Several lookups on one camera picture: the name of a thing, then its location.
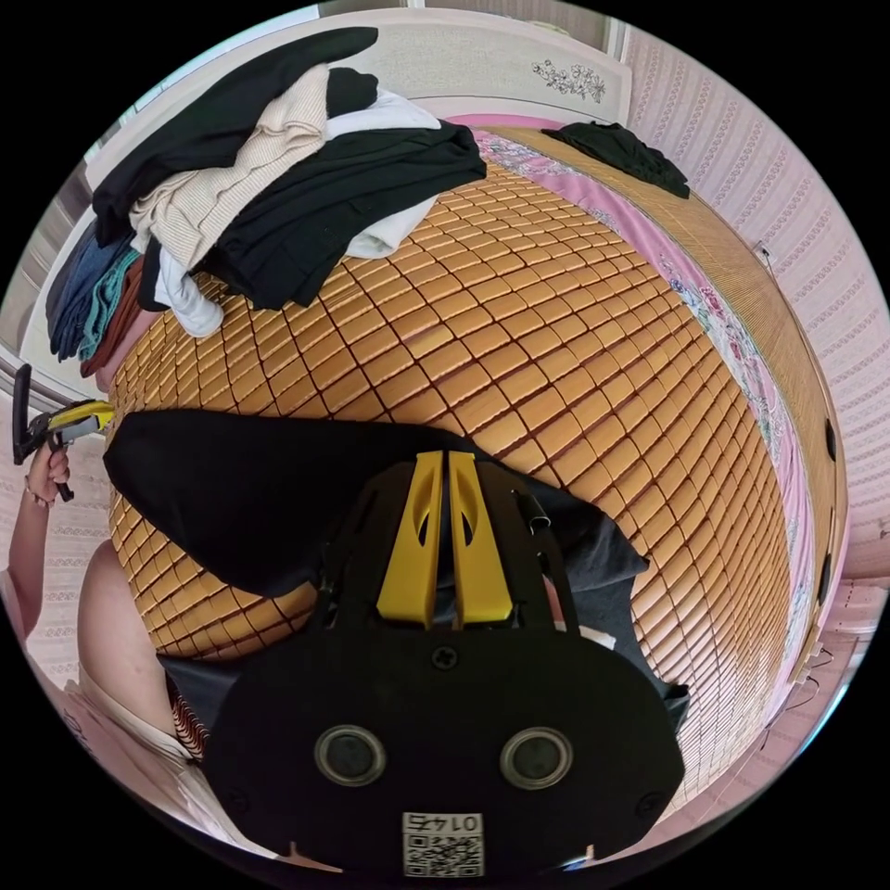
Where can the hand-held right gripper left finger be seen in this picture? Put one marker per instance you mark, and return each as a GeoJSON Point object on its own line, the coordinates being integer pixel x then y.
{"type": "Point", "coordinates": [410, 556]}

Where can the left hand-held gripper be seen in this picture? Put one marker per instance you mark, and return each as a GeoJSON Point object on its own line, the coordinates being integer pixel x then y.
{"type": "Point", "coordinates": [43, 431]}

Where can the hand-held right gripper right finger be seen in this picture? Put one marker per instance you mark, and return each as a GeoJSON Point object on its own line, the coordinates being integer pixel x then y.
{"type": "Point", "coordinates": [480, 563]}

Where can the black long sleeve shirt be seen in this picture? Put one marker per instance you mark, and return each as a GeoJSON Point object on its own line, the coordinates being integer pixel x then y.
{"type": "Point", "coordinates": [236, 500]}

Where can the person's left forearm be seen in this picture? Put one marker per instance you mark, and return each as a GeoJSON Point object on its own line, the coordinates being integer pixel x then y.
{"type": "Point", "coordinates": [28, 556]}

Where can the person's left hand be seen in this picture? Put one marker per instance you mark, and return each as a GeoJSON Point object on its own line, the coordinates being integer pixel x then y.
{"type": "Point", "coordinates": [47, 476]}

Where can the bed with woven mat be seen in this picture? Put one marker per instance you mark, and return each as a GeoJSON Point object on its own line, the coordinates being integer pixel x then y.
{"type": "Point", "coordinates": [528, 334]}

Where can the person's body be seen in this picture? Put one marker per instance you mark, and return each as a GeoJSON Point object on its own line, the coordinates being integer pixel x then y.
{"type": "Point", "coordinates": [125, 647]}

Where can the pile of clothes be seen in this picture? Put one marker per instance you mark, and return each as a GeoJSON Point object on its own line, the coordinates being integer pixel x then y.
{"type": "Point", "coordinates": [292, 188]}

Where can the crumpled black garment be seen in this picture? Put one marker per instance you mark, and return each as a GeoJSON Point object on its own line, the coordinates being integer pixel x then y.
{"type": "Point", "coordinates": [622, 156]}

